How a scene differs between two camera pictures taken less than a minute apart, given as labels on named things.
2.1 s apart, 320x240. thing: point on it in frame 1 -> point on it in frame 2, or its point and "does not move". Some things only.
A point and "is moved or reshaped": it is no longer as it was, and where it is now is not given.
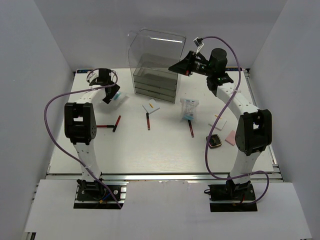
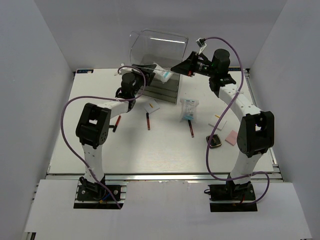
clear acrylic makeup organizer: (151, 53) does not move
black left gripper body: (113, 89) -> (141, 79)
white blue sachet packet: (188, 106) does not move
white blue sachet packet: (118, 95) is moved or reshaped
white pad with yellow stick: (151, 106) does not move
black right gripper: (186, 66) does not move
